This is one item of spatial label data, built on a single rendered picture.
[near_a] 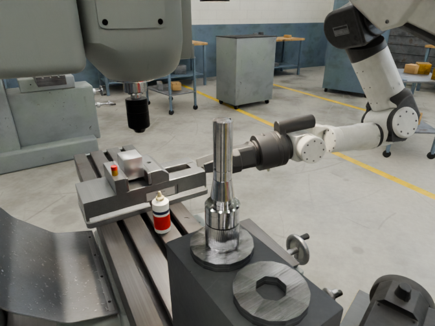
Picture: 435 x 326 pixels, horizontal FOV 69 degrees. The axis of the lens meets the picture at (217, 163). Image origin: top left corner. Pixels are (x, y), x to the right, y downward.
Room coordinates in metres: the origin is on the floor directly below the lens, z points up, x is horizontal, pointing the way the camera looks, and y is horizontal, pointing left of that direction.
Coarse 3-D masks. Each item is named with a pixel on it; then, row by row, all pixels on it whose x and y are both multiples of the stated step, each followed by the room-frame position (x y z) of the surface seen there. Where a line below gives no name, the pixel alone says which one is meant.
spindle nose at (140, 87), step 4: (124, 84) 0.65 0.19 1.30; (128, 84) 0.65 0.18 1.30; (132, 84) 0.65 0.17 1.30; (136, 84) 0.65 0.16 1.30; (140, 84) 0.65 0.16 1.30; (144, 84) 0.66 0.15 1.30; (124, 88) 0.65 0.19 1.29; (128, 88) 0.65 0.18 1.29; (132, 88) 0.65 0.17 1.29; (136, 88) 0.65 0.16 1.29; (140, 88) 0.65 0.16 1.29; (144, 88) 0.66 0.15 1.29; (128, 92) 0.65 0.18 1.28; (132, 92) 0.65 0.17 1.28; (136, 92) 0.65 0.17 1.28; (140, 92) 0.65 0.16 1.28
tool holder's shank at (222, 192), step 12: (216, 120) 0.35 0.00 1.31; (228, 120) 0.35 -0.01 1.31; (216, 132) 0.35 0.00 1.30; (228, 132) 0.35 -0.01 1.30; (216, 144) 0.35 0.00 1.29; (228, 144) 0.35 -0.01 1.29; (216, 156) 0.35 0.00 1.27; (228, 156) 0.35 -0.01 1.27; (216, 168) 0.35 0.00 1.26; (228, 168) 0.35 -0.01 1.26; (216, 180) 0.35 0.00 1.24; (228, 180) 0.35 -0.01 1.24; (216, 192) 0.34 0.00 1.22; (228, 192) 0.34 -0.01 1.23; (216, 204) 0.35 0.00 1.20; (228, 204) 0.35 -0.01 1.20
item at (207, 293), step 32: (192, 256) 0.34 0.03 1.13; (224, 256) 0.33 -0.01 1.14; (256, 256) 0.34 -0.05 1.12; (192, 288) 0.31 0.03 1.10; (224, 288) 0.28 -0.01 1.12; (256, 288) 0.28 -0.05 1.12; (288, 288) 0.27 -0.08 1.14; (192, 320) 0.31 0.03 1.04; (224, 320) 0.25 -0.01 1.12; (256, 320) 0.23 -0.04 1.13; (288, 320) 0.23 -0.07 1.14; (320, 320) 0.24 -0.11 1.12
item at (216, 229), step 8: (208, 216) 0.34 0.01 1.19; (208, 224) 0.34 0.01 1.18; (216, 224) 0.33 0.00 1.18; (224, 224) 0.33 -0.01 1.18; (232, 224) 0.34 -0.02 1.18; (208, 232) 0.34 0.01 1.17; (216, 232) 0.33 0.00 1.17; (224, 232) 0.33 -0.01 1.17; (232, 232) 0.34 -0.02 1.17; (208, 240) 0.34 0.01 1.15; (216, 240) 0.33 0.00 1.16; (224, 240) 0.33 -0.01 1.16; (232, 240) 0.34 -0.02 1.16; (216, 248) 0.33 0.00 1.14; (224, 248) 0.33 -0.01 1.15; (232, 248) 0.34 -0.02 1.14
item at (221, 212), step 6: (210, 198) 0.37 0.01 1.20; (234, 198) 0.37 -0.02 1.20; (210, 204) 0.35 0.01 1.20; (234, 204) 0.35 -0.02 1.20; (210, 210) 0.34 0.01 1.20; (216, 210) 0.34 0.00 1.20; (222, 210) 0.34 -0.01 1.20; (228, 210) 0.34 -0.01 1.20; (234, 210) 0.34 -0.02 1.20; (216, 216) 0.33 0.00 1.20; (222, 216) 0.33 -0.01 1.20; (228, 216) 0.33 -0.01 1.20
